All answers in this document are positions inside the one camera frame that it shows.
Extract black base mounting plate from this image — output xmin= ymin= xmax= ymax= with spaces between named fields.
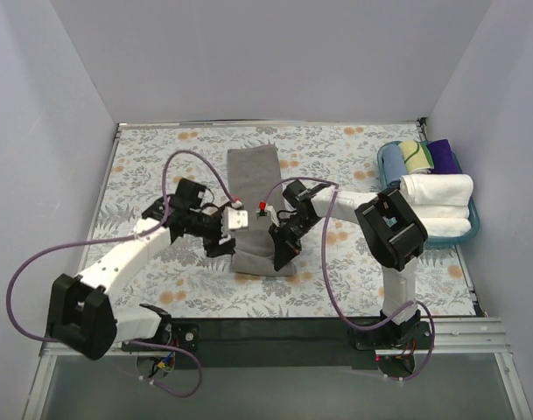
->
xmin=121 ymin=318 xmax=435 ymax=371

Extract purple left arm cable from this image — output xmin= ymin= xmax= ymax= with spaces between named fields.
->
xmin=5 ymin=150 xmax=243 ymax=398

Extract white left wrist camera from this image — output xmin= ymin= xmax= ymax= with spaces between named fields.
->
xmin=221 ymin=207 xmax=249 ymax=234

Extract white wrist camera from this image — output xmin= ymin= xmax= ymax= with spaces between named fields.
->
xmin=256 ymin=201 xmax=279 ymax=226
xmin=221 ymin=207 xmax=249 ymax=234

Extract blue rolled towel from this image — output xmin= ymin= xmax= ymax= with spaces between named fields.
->
xmin=381 ymin=144 xmax=408 ymax=186

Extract grey terry towel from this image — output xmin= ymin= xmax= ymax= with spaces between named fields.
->
xmin=227 ymin=144 xmax=297 ymax=277

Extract floral patterned table mat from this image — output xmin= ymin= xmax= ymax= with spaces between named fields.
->
xmin=71 ymin=123 xmax=477 ymax=319

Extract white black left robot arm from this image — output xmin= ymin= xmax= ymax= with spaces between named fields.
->
xmin=46 ymin=178 xmax=249 ymax=361

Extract aluminium frame rail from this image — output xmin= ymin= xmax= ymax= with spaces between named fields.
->
xmin=48 ymin=311 xmax=510 ymax=360

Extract yellow green rolled towel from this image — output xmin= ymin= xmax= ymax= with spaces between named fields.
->
xmin=398 ymin=140 xmax=433 ymax=174

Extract purple rolled towel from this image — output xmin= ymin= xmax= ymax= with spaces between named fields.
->
xmin=427 ymin=139 xmax=461 ymax=175

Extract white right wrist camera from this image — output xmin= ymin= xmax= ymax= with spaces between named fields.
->
xmin=256 ymin=201 xmax=279 ymax=226

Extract white folded towel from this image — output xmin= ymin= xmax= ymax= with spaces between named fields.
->
xmin=399 ymin=174 xmax=473 ymax=238

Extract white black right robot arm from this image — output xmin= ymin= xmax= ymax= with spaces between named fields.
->
xmin=257 ymin=177 xmax=431 ymax=350

